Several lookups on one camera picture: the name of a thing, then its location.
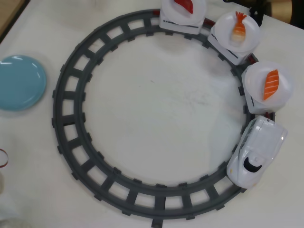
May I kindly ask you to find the orange salmon sushi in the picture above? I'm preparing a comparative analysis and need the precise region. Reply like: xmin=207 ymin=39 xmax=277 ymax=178
xmin=262 ymin=69 xmax=279 ymax=100

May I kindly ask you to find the white toy Shinkansen locomotive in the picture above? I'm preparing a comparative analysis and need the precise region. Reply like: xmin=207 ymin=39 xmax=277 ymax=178
xmin=227 ymin=115 xmax=288 ymax=189

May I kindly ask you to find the red tuna sushi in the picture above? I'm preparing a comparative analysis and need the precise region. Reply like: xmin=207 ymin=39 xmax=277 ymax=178
xmin=172 ymin=0 xmax=194 ymax=14

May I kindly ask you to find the orange shrimp sushi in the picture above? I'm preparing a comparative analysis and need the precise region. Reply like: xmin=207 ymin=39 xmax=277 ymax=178
xmin=229 ymin=11 xmax=247 ymax=42

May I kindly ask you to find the blue round dish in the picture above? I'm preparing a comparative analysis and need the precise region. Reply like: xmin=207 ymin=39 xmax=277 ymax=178
xmin=0 ymin=54 xmax=48 ymax=112

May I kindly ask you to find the grey circular toy train track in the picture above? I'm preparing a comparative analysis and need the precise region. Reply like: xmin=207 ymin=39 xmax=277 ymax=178
xmin=51 ymin=9 xmax=278 ymax=223

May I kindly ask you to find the black clamp stand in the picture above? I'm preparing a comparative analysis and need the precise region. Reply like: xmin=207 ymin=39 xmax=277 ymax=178
xmin=249 ymin=0 xmax=264 ymax=24

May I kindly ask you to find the red rubber band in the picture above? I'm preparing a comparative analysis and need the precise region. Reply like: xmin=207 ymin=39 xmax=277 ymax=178
xmin=0 ymin=148 xmax=10 ymax=168

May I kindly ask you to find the dark object beyond table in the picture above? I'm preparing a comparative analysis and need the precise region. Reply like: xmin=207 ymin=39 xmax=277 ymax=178
xmin=291 ymin=0 xmax=304 ymax=27

